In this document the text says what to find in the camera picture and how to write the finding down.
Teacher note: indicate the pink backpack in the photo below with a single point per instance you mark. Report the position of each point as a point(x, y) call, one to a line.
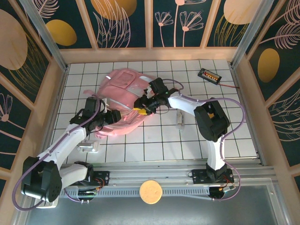
point(122, 93)

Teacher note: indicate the small clear tube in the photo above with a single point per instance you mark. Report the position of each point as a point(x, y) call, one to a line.
point(180, 119)

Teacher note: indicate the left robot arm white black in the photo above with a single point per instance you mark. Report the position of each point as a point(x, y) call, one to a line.
point(68, 140)

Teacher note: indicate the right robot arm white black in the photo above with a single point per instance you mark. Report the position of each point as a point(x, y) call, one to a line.
point(182, 104)

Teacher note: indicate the small white plastic device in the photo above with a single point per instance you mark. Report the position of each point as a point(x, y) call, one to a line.
point(90, 146)

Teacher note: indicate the black battery box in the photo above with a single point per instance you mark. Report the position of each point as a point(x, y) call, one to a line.
point(209, 75)

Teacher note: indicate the round yellow sponge disc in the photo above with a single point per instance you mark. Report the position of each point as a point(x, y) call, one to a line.
point(150, 192)

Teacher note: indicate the grey metal shelf plate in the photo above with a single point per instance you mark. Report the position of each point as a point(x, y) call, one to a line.
point(150, 213)

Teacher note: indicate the white square alarm clock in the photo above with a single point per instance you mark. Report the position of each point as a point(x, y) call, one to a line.
point(50, 206)

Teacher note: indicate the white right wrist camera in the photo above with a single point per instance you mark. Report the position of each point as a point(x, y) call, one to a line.
point(148, 91)

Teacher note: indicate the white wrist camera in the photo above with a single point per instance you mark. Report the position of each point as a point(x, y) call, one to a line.
point(106, 105)
point(148, 91)

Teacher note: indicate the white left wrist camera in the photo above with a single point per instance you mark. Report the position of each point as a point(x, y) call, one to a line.
point(106, 105)

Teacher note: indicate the aluminium side rail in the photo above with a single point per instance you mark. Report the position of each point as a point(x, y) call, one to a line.
point(235, 77)
point(63, 79)

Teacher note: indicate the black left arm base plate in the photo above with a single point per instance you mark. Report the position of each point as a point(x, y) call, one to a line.
point(103, 178)

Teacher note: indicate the aluminium front rail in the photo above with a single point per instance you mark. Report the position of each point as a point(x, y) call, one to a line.
point(150, 174)

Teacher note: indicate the aluminium corner post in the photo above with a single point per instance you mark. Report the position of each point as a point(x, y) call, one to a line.
point(252, 30)
point(48, 39)

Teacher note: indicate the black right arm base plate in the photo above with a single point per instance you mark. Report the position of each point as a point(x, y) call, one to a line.
point(199, 175)

